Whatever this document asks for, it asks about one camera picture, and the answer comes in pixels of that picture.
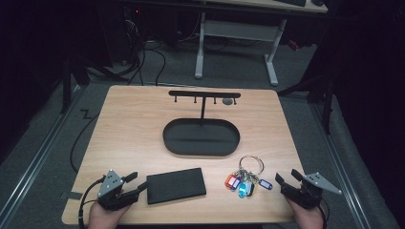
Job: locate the grey round table grommet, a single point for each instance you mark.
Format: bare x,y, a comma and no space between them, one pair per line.
227,101

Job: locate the black keyboard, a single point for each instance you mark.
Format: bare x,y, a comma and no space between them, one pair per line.
291,2

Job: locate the aluminium floor rail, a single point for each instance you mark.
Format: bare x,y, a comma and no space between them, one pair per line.
35,162
340,165

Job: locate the person's left hand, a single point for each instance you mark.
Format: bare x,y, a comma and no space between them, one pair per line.
103,219

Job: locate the black wallet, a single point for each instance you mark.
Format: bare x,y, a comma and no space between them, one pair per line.
175,186

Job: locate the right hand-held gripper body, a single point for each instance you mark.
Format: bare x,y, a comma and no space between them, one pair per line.
313,183

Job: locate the grey tape strip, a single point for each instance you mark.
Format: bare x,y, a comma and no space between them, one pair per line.
72,195

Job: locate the black computer mouse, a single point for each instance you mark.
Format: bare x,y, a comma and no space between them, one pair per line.
317,2

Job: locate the white-legged wooden desk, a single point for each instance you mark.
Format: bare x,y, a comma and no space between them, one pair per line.
238,30

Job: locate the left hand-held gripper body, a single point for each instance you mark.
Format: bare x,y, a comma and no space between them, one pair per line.
110,186

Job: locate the black key holder with tray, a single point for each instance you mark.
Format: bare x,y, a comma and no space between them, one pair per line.
200,138

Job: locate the person's right hand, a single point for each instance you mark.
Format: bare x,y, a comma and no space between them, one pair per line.
309,219

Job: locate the black metal stand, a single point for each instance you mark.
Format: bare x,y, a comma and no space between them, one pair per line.
67,86
326,101

